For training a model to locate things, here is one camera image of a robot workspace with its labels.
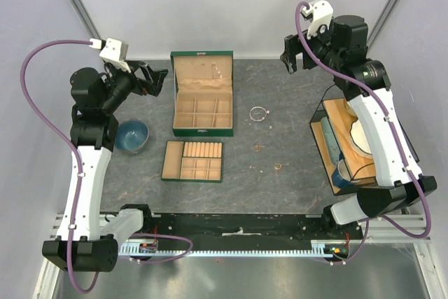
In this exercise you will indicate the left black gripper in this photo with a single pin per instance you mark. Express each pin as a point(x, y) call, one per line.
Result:
point(153, 80)

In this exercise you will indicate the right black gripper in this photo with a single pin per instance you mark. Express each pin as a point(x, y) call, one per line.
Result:
point(293, 45)

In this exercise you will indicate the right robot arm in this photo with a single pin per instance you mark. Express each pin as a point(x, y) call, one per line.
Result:
point(339, 47)

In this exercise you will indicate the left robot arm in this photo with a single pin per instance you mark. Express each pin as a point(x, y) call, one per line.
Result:
point(81, 244)

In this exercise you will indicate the green jewelry box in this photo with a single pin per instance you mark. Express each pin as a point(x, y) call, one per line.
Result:
point(203, 86)

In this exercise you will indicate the blue ceramic bowl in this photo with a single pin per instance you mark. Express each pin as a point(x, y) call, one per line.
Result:
point(132, 136)

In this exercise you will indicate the white scalloped bowl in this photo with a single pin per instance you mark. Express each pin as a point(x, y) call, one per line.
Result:
point(359, 141)

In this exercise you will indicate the blue mug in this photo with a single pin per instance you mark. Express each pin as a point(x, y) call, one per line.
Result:
point(341, 177)

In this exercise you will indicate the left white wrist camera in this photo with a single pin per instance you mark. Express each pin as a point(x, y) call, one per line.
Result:
point(115, 52)

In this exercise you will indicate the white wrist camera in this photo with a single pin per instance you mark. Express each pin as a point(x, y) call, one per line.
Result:
point(319, 13)
point(115, 52)

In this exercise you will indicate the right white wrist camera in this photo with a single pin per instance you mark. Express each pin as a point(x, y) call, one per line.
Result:
point(319, 13)

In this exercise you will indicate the slotted cable duct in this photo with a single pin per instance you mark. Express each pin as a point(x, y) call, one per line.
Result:
point(249, 246)

